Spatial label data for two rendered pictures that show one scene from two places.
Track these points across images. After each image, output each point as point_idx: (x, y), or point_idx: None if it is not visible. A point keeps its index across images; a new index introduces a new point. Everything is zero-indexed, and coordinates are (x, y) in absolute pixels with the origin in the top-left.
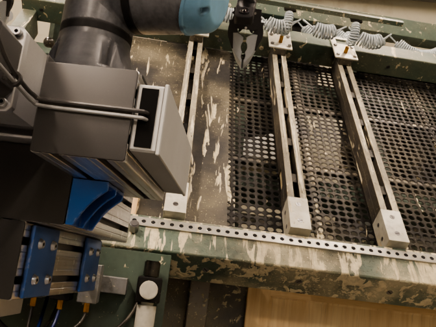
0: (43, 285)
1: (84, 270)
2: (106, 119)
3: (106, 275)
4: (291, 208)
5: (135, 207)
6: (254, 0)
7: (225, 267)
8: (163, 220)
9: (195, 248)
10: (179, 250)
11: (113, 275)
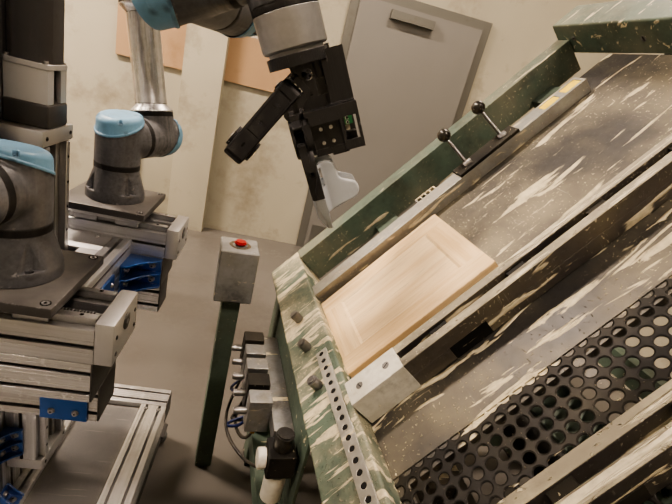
0: None
1: (42, 404)
2: None
3: (288, 412)
4: None
5: (365, 360)
6: (263, 103)
7: None
8: (340, 396)
9: (320, 457)
10: (312, 443)
11: (292, 417)
